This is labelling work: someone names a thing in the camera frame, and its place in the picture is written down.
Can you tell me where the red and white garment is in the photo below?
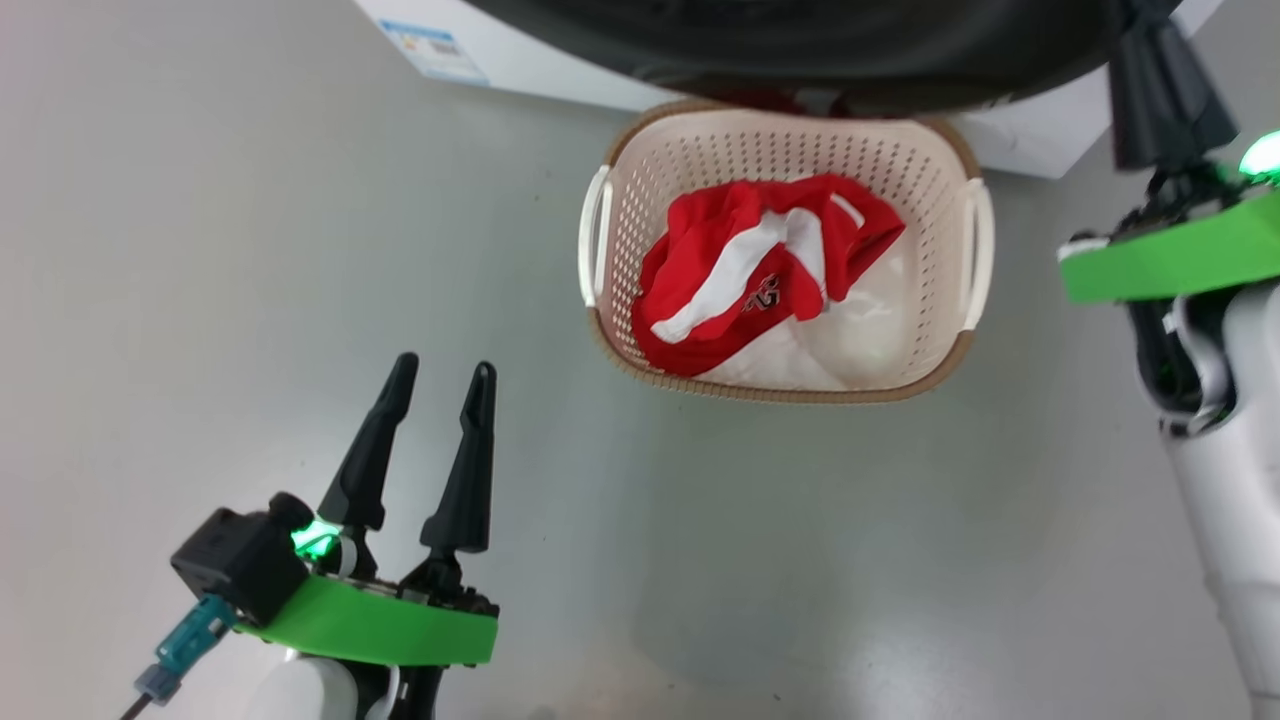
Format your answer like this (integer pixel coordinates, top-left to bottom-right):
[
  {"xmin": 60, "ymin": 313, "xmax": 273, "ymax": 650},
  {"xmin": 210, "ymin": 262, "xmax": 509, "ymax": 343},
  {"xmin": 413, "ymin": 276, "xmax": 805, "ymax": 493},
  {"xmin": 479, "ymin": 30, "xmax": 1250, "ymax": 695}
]
[{"xmin": 630, "ymin": 172, "xmax": 906, "ymax": 379}]

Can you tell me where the blue energy label sticker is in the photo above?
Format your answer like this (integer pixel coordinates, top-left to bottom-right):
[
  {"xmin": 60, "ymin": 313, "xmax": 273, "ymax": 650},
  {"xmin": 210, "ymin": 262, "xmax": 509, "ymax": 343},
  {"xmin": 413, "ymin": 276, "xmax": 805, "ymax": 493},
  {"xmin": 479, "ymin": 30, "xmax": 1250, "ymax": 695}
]
[{"xmin": 378, "ymin": 18, "xmax": 491, "ymax": 86}]

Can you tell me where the white front-load washing machine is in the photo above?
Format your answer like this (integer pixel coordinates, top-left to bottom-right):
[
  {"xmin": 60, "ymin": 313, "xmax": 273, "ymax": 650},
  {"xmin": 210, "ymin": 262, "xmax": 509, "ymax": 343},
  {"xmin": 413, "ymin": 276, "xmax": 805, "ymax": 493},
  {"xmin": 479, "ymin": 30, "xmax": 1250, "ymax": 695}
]
[{"xmin": 352, "ymin": 0, "xmax": 1226, "ymax": 179}]

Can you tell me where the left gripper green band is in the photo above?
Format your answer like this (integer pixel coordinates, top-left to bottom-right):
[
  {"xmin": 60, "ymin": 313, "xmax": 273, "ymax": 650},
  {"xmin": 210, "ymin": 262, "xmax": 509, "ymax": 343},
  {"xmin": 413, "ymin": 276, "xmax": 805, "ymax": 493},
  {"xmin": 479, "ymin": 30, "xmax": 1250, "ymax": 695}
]
[{"xmin": 235, "ymin": 352, "xmax": 499, "ymax": 669}]

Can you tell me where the teal cable connector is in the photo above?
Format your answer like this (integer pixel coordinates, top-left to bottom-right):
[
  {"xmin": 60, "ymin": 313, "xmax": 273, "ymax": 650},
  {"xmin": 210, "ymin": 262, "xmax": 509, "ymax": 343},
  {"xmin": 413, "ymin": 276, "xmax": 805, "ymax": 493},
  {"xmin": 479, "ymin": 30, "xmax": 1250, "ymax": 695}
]
[{"xmin": 135, "ymin": 595, "xmax": 239, "ymax": 706}]

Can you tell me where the cream perforated laundry basket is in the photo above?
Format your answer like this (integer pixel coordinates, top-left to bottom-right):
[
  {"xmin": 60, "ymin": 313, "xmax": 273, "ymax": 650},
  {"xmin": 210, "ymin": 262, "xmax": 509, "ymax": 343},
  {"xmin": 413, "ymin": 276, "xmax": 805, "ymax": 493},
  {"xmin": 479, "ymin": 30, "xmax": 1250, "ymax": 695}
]
[{"xmin": 578, "ymin": 98, "xmax": 996, "ymax": 406}]

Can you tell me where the black round washer door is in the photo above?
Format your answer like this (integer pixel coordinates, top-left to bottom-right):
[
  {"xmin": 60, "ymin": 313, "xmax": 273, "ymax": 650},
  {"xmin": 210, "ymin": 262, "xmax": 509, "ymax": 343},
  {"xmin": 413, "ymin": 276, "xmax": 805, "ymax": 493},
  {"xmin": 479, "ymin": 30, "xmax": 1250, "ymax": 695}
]
[{"xmin": 465, "ymin": 0, "xmax": 1141, "ymax": 116}]

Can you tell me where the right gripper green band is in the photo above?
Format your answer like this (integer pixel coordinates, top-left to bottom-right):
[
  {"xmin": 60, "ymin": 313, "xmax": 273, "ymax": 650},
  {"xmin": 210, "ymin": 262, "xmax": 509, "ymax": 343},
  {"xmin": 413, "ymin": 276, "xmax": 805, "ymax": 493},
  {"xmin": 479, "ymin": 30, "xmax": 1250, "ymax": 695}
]
[{"xmin": 1058, "ymin": 0, "xmax": 1280, "ymax": 304}]

